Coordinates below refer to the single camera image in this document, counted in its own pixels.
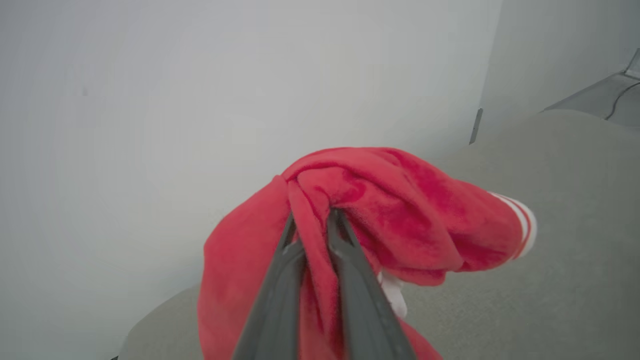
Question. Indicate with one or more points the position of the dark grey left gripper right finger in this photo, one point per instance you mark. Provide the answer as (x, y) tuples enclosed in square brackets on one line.
[(365, 310)]

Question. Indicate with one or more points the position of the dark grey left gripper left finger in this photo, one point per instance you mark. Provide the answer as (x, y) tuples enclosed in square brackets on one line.
[(275, 310)]

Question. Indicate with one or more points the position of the red and white basketball jersey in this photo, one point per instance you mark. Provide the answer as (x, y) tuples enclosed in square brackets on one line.
[(400, 210)]

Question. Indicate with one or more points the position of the grey fabric sofa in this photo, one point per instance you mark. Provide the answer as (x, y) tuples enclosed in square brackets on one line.
[(550, 225)]

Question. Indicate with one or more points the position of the dark grey wall strip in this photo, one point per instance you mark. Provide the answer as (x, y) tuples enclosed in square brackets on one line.
[(475, 127)]

